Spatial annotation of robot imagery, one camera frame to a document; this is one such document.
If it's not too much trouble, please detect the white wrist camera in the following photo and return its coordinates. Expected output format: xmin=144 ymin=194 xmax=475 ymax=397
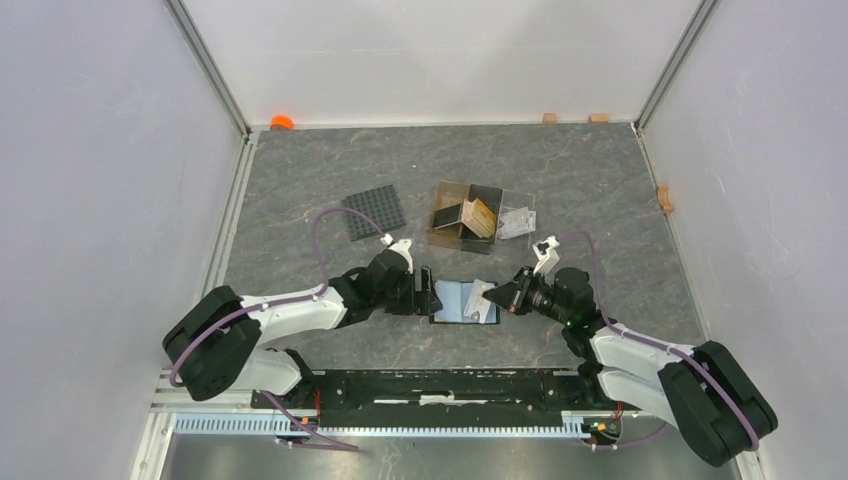
xmin=379 ymin=233 xmax=414 ymax=274
xmin=532 ymin=236 xmax=560 ymax=276

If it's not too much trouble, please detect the amber and black organizer box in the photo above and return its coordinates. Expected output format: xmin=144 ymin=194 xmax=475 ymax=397
xmin=427 ymin=180 xmax=504 ymax=255

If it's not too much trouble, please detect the orange round cap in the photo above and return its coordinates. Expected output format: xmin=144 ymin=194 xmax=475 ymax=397
xmin=269 ymin=115 xmax=294 ymax=131

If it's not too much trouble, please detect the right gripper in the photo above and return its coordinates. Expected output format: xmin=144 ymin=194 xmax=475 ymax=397
xmin=482 ymin=266 xmax=571 ymax=327

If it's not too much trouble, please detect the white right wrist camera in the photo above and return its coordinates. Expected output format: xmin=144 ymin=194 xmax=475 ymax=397
xmin=532 ymin=236 xmax=560 ymax=276

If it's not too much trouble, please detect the black card holder wallet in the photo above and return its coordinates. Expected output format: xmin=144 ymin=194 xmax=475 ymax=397
xmin=430 ymin=279 xmax=501 ymax=325

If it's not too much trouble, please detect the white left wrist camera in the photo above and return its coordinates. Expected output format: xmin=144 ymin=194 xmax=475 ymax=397
xmin=379 ymin=233 xmax=414 ymax=274

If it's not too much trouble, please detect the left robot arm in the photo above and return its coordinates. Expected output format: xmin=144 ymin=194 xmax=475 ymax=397
xmin=162 ymin=246 xmax=443 ymax=408

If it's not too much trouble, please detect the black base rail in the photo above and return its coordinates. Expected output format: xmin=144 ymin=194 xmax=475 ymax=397
xmin=278 ymin=368 xmax=623 ymax=428

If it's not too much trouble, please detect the dark grey stud baseplate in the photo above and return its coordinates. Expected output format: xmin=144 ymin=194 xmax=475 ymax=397
xmin=341 ymin=185 xmax=407 ymax=241

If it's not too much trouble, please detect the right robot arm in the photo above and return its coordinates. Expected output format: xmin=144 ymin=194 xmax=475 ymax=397
xmin=482 ymin=267 xmax=779 ymax=467

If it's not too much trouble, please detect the black credit card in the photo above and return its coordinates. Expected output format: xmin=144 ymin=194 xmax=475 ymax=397
xmin=430 ymin=203 xmax=464 ymax=230

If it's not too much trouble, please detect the orange card stack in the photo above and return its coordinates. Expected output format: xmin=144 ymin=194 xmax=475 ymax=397
xmin=462 ymin=198 xmax=497 ymax=239

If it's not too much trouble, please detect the curved wooden piece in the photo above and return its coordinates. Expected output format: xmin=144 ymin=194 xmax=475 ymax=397
xmin=656 ymin=185 xmax=675 ymax=215

